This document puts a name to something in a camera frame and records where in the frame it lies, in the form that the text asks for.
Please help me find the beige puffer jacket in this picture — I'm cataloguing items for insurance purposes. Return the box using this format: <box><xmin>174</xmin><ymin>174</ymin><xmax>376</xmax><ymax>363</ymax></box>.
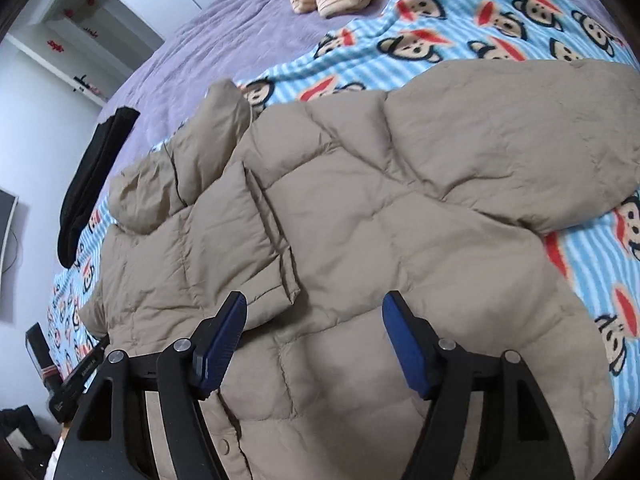
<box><xmin>79</xmin><ymin>60</ymin><xmax>639</xmax><ymax>479</ymax></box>

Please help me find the black folded garment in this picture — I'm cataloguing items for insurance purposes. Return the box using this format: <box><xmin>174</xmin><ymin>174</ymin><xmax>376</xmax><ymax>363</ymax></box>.
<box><xmin>56</xmin><ymin>106</ymin><xmax>140</xmax><ymax>269</ymax></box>

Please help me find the purple bed cover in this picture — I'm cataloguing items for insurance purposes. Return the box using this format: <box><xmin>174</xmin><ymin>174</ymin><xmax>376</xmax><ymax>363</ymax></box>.
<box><xmin>96</xmin><ymin>0</ymin><xmax>392</xmax><ymax>156</ymax></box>

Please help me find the wall mounted monitor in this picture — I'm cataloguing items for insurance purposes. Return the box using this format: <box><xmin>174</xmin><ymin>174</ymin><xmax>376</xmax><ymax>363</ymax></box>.
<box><xmin>0</xmin><ymin>188</ymin><xmax>20</xmax><ymax>278</ymax></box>

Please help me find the white door with handle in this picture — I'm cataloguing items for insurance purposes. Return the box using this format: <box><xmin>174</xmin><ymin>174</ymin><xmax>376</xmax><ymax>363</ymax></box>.
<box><xmin>4</xmin><ymin>0</ymin><xmax>166</xmax><ymax>109</ymax></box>

